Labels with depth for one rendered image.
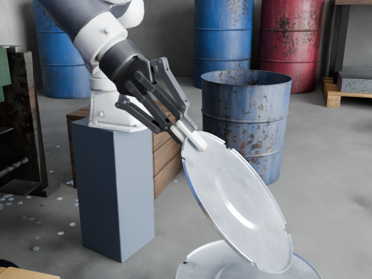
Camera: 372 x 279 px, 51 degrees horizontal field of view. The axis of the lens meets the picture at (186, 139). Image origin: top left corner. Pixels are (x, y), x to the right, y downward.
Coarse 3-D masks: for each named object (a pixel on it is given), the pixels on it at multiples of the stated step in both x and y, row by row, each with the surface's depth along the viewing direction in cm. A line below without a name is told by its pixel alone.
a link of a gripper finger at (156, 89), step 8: (136, 72) 67; (144, 80) 67; (152, 88) 68; (160, 88) 69; (160, 96) 68; (168, 96) 69; (168, 104) 68; (176, 104) 69; (176, 112) 68; (176, 120) 68
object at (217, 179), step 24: (192, 144) 70; (216, 144) 78; (192, 168) 64; (216, 168) 71; (240, 168) 80; (192, 192) 59; (216, 192) 65; (240, 192) 71; (264, 192) 81; (216, 216) 60; (240, 216) 65; (264, 216) 73; (240, 240) 61; (264, 240) 67; (288, 240) 75; (264, 264) 62; (288, 264) 68
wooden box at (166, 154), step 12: (84, 108) 177; (72, 120) 167; (72, 144) 171; (156, 144) 162; (168, 144) 176; (180, 144) 193; (72, 156) 173; (156, 156) 164; (168, 156) 178; (180, 156) 195; (72, 168) 175; (156, 168) 165; (168, 168) 180; (180, 168) 197; (156, 180) 167; (168, 180) 181; (156, 192) 168
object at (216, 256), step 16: (192, 256) 84; (208, 256) 84; (224, 256) 84; (176, 272) 78; (192, 272) 79; (208, 272) 79; (224, 272) 78; (240, 272) 78; (256, 272) 78; (288, 272) 79; (304, 272) 79
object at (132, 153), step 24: (96, 144) 117; (120, 144) 115; (144, 144) 126; (96, 168) 120; (120, 168) 117; (144, 168) 128; (96, 192) 123; (120, 192) 119; (144, 192) 130; (96, 216) 127; (120, 216) 121; (144, 216) 133; (96, 240) 130; (120, 240) 124; (144, 240) 135
